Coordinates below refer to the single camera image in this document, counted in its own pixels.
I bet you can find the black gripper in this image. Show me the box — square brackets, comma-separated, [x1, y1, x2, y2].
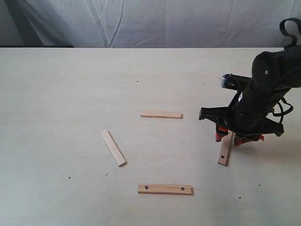
[199, 81, 284, 146]

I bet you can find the two-hole wooden bar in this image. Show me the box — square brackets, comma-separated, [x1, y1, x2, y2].
[217, 131, 233, 166]
[137, 184, 193, 195]

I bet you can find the two-hole wooden bar bottom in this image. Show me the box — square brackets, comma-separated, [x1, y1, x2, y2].
[137, 184, 193, 195]

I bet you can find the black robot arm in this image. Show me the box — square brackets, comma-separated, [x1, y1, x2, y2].
[199, 46, 301, 146]

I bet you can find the white backdrop curtain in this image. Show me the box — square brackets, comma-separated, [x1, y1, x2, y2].
[0, 0, 301, 48]

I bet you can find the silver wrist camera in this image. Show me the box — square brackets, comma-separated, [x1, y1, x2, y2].
[221, 73, 251, 91]

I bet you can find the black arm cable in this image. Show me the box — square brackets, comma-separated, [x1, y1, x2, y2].
[270, 18, 301, 118]

